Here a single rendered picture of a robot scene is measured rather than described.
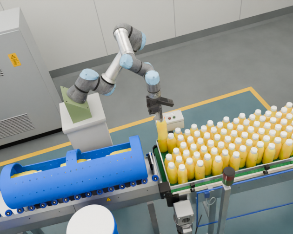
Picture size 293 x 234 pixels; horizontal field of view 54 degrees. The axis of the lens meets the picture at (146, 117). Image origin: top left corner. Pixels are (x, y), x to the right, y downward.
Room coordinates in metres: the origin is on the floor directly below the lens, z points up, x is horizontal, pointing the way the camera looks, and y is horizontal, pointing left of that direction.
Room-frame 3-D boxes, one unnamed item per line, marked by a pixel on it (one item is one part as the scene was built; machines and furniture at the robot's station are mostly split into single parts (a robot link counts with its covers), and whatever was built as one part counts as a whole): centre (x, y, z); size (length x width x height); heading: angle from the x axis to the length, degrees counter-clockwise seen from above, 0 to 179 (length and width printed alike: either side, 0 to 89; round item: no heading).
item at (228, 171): (0.84, -0.39, 1.18); 0.06 x 0.06 x 0.16
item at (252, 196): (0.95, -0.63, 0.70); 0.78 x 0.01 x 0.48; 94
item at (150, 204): (1.10, 0.08, 0.31); 0.06 x 0.06 x 0.63; 4
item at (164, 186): (0.97, -0.04, 0.95); 0.10 x 0.07 x 0.10; 4
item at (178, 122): (1.47, -0.16, 1.05); 0.20 x 0.10 x 0.10; 94
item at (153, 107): (1.27, -0.06, 1.44); 0.09 x 0.08 x 0.12; 94
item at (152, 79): (1.28, -0.07, 1.60); 0.09 x 0.08 x 0.11; 8
